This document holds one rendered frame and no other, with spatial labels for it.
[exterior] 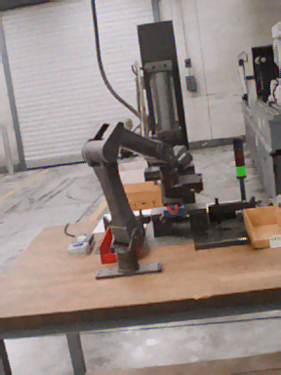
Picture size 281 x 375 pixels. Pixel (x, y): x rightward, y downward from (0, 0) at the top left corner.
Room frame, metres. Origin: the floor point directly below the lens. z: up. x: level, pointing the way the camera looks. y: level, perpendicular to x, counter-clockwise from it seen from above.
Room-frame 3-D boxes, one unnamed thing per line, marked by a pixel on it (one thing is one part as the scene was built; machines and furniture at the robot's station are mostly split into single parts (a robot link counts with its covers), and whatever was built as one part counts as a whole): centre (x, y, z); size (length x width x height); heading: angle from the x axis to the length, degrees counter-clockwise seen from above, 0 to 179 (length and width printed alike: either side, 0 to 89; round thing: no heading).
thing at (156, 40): (2.16, -0.13, 1.44); 0.17 x 0.13 x 0.42; 175
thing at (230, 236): (1.84, -0.23, 0.91); 0.17 x 0.16 x 0.02; 85
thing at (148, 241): (2.11, -0.15, 0.88); 0.65 x 0.50 x 0.03; 85
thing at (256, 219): (1.81, -0.39, 0.93); 0.25 x 0.13 x 0.08; 175
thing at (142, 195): (5.58, 0.01, 0.40); 0.67 x 0.60 x 0.50; 167
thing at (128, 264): (1.65, 0.08, 0.94); 0.20 x 0.07 x 0.08; 85
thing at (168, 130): (2.03, -0.11, 1.37); 0.11 x 0.09 x 0.30; 85
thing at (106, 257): (1.89, 0.10, 0.93); 0.25 x 0.12 x 0.06; 175
